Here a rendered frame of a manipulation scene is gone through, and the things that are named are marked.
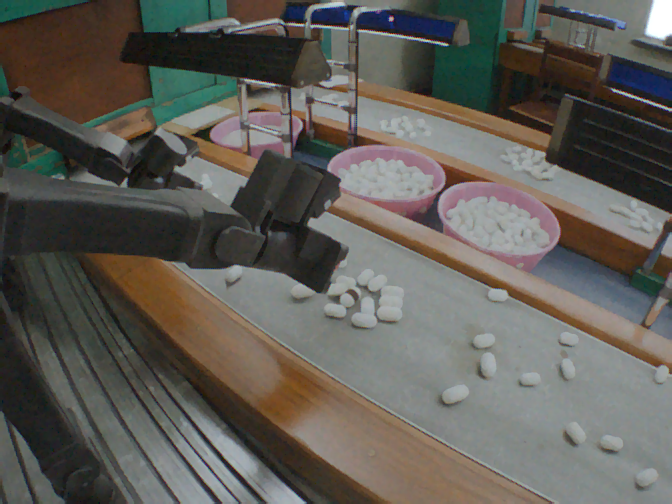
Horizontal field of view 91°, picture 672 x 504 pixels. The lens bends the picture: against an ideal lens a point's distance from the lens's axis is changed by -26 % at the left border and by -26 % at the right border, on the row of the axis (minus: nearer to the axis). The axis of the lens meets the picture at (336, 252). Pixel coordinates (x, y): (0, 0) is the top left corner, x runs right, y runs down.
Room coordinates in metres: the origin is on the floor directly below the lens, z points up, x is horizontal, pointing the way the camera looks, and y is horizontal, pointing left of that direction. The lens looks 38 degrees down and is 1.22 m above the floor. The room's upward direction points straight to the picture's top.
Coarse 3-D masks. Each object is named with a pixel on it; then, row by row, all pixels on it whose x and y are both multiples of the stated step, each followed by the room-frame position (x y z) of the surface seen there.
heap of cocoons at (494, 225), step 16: (464, 208) 0.76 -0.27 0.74; (480, 208) 0.76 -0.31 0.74; (496, 208) 0.76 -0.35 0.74; (512, 208) 0.77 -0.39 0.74; (464, 224) 0.70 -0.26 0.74; (480, 224) 0.70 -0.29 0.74; (496, 224) 0.72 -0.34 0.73; (512, 224) 0.71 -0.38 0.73; (528, 224) 0.70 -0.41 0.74; (480, 240) 0.64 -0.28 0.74; (496, 240) 0.64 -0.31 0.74; (512, 240) 0.64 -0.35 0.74; (528, 240) 0.65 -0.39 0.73; (544, 240) 0.64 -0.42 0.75
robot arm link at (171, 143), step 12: (156, 132) 0.65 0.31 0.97; (168, 132) 0.68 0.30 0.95; (144, 144) 0.65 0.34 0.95; (156, 144) 0.64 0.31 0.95; (168, 144) 0.64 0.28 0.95; (180, 144) 0.68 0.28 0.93; (132, 156) 0.68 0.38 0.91; (144, 156) 0.64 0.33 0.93; (156, 156) 0.63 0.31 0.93; (168, 156) 0.64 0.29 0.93; (180, 156) 0.65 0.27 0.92; (108, 168) 0.60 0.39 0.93; (120, 168) 0.61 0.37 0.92; (156, 168) 0.63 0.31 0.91; (168, 168) 0.64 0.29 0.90; (120, 180) 0.61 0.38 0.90
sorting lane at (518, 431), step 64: (384, 256) 0.60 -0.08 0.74; (256, 320) 0.44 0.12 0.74; (320, 320) 0.45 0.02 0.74; (384, 320) 0.44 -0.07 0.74; (448, 320) 0.44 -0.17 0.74; (512, 320) 0.43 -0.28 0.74; (384, 384) 0.33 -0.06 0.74; (448, 384) 0.32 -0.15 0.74; (512, 384) 0.31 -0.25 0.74; (576, 384) 0.30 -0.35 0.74; (640, 384) 0.28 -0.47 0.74; (512, 448) 0.21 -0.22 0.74; (576, 448) 0.19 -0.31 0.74; (640, 448) 0.18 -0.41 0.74
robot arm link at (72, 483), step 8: (72, 472) 0.13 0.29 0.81; (80, 472) 0.14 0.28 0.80; (88, 472) 0.14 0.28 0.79; (64, 480) 0.13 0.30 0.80; (72, 480) 0.13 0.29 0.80; (80, 480) 0.13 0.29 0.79; (88, 480) 0.14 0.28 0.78; (64, 488) 0.12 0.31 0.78; (72, 488) 0.12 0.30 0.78; (80, 488) 0.13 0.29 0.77; (88, 488) 0.13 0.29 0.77; (64, 496) 0.11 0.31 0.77; (72, 496) 0.12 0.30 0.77; (80, 496) 0.12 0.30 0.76; (88, 496) 0.13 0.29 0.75
